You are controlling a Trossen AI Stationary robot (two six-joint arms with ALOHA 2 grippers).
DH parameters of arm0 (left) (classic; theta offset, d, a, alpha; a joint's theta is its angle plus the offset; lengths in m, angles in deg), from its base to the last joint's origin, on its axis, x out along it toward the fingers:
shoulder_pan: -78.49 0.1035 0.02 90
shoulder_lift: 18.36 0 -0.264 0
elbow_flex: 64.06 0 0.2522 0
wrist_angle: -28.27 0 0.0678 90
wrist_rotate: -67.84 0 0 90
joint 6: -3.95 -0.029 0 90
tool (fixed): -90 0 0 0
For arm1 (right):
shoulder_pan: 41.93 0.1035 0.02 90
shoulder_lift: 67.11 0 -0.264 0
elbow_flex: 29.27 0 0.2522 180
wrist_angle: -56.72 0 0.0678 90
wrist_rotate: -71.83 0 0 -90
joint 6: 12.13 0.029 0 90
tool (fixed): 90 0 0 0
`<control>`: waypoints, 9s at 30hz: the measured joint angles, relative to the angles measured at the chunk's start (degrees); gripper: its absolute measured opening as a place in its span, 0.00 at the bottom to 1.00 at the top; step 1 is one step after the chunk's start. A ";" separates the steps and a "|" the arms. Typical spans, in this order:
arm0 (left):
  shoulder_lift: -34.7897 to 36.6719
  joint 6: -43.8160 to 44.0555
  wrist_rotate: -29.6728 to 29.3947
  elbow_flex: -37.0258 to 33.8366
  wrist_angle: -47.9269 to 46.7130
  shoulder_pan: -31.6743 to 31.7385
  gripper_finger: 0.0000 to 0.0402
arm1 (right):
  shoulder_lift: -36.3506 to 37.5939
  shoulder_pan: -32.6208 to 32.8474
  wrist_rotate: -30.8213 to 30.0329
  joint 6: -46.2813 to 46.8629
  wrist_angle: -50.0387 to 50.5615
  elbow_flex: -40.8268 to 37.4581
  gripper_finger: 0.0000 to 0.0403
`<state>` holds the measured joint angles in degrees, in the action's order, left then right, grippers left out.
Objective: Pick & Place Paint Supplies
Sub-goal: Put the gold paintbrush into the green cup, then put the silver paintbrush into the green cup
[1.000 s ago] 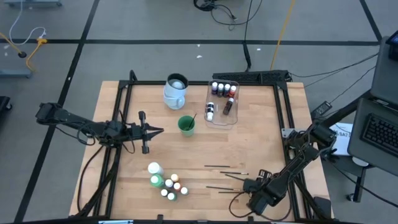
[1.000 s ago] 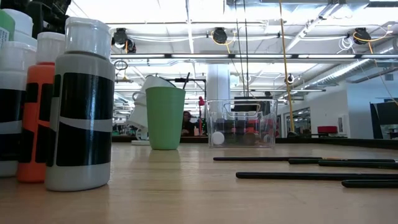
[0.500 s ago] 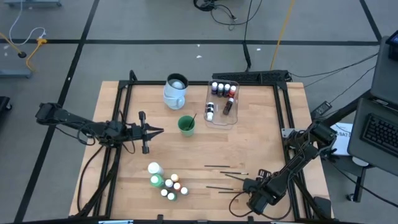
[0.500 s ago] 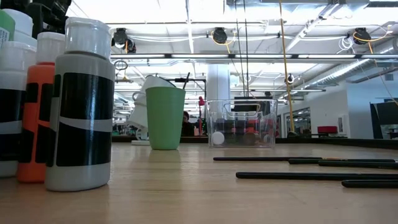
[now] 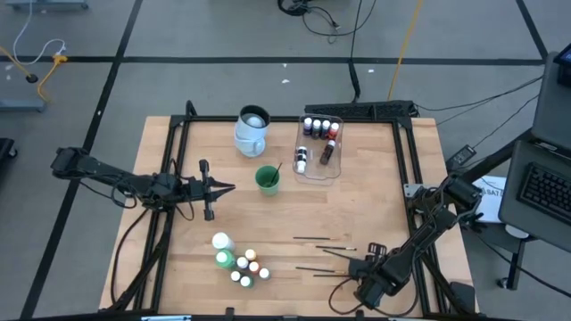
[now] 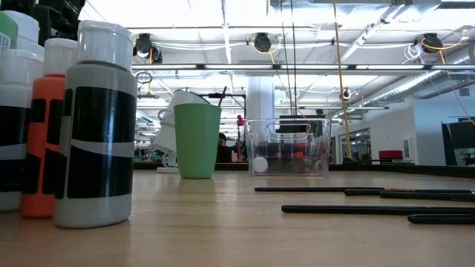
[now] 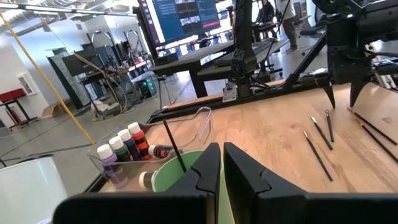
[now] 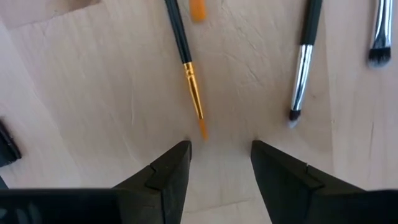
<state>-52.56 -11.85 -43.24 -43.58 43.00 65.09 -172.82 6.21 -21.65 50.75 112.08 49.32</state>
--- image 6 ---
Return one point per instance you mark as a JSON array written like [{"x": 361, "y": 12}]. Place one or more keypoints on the clear plastic bin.
[{"x": 252, "y": 130}]

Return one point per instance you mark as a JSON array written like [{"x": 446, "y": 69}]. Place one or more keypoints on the small white paint bottle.
[
  {"x": 15, "y": 66},
  {"x": 260, "y": 164}
]

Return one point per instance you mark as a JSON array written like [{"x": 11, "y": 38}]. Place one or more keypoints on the green plastic cup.
[{"x": 196, "y": 141}]

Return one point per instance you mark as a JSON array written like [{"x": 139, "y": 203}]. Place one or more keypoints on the red paint bottle white cap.
[{"x": 302, "y": 153}]

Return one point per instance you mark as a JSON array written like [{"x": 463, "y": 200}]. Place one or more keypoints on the black paintbrush gold ferrule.
[
  {"x": 315, "y": 189},
  {"x": 371, "y": 210},
  {"x": 445, "y": 219}
]

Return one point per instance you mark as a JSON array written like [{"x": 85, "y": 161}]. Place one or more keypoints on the black paintbrush silver ferrule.
[
  {"x": 426, "y": 196},
  {"x": 371, "y": 192}
]

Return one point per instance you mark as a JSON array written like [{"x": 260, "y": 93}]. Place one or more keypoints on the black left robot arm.
[{"x": 59, "y": 18}]

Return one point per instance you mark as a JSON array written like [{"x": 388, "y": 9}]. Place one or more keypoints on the grey paint bottle white cap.
[{"x": 100, "y": 111}]

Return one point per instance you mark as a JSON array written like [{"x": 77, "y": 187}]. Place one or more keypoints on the orange paint bottle white cap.
[{"x": 44, "y": 96}]

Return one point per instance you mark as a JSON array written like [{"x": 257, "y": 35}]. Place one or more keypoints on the large white paint bottle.
[{"x": 26, "y": 26}]

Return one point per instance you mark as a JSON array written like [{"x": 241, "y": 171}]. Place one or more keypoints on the large green paint bottle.
[{"x": 7, "y": 29}]

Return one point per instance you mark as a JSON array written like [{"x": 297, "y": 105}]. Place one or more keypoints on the person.
[{"x": 223, "y": 148}]

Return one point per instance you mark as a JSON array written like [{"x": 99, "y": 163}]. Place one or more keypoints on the white building column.
[{"x": 259, "y": 96}]

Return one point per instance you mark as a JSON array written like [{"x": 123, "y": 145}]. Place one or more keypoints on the long ceiling light bar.
[{"x": 237, "y": 67}]

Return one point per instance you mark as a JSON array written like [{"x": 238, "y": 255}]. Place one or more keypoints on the white tilted pitcher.
[{"x": 165, "y": 137}]

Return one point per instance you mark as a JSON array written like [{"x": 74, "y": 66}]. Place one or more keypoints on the black partition panel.
[{"x": 460, "y": 141}]

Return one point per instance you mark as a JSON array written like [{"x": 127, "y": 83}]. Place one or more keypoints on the silver ceiling duct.
[{"x": 415, "y": 83}]

